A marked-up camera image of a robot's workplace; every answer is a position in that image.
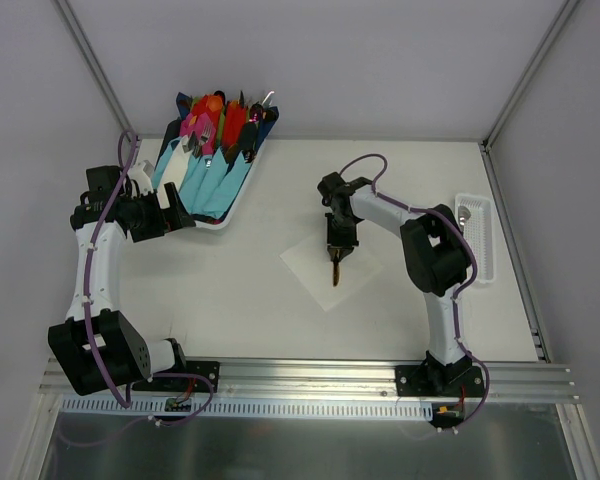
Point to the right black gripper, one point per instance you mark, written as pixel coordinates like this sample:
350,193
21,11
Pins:
341,246

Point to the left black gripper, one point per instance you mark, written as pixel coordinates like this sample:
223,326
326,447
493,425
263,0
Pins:
165,214

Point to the gold knife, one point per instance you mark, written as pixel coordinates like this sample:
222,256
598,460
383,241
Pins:
335,271

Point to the white paper napkin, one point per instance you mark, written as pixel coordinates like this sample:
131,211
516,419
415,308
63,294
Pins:
309,262

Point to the silver spoon teal handle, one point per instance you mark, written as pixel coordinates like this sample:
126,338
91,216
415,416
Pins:
464,214

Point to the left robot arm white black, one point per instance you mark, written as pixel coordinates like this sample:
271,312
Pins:
96,346

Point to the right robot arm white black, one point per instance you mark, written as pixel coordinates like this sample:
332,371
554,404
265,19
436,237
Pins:
437,259

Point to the white tray of rolled napkins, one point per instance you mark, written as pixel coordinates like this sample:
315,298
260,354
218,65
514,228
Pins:
226,137

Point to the white perforated utensil tray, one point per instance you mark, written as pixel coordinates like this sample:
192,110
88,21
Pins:
479,233

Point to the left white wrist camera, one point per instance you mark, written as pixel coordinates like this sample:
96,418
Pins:
140,175

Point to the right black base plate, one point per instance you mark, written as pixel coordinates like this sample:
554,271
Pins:
423,380

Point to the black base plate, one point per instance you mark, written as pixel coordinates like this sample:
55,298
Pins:
423,380
197,376

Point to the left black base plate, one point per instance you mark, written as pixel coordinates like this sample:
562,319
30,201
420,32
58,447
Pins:
197,376

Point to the aluminium mounting rail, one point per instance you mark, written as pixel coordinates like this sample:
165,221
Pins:
510,382

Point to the white slotted cable duct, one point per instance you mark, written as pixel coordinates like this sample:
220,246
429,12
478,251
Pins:
253,408

